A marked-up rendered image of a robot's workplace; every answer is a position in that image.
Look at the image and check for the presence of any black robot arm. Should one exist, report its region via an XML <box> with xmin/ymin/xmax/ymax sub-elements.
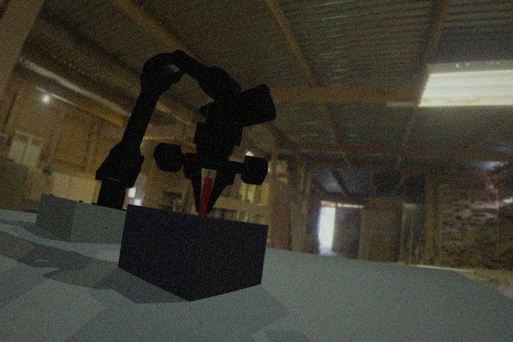
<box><xmin>91</xmin><ymin>50</ymin><xmax>276</xmax><ymax>211</ymax></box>

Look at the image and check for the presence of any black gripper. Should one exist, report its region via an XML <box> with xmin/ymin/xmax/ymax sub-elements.
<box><xmin>153</xmin><ymin>142</ymin><xmax>268</xmax><ymax>214</ymax></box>

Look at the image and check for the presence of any dark red peg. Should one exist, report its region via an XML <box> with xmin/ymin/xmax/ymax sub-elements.
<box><xmin>198</xmin><ymin>177</ymin><xmax>213</xmax><ymax>217</ymax></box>

